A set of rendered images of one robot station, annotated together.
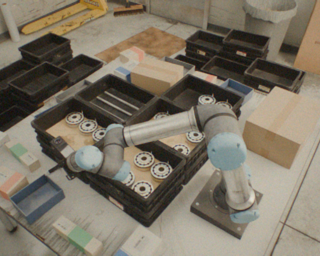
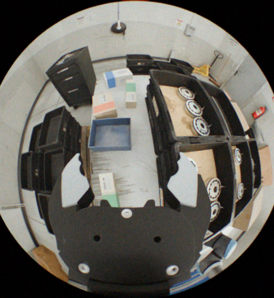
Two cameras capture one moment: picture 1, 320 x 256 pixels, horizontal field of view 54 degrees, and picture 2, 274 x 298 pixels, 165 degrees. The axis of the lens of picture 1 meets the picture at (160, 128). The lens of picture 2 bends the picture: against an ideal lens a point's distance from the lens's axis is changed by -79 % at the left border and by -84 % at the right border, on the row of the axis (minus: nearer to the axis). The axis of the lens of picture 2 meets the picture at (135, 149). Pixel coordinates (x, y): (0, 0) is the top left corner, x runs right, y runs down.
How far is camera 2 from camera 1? 124 cm
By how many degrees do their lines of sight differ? 36
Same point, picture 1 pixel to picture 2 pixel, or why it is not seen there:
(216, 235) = not seen: hidden behind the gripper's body
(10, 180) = (105, 105)
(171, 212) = not seen: hidden behind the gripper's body
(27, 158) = (130, 96)
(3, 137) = (128, 75)
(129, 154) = (208, 168)
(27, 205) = (102, 132)
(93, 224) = (131, 195)
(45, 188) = (124, 128)
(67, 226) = (108, 188)
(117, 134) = not seen: outside the picture
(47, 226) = (101, 164)
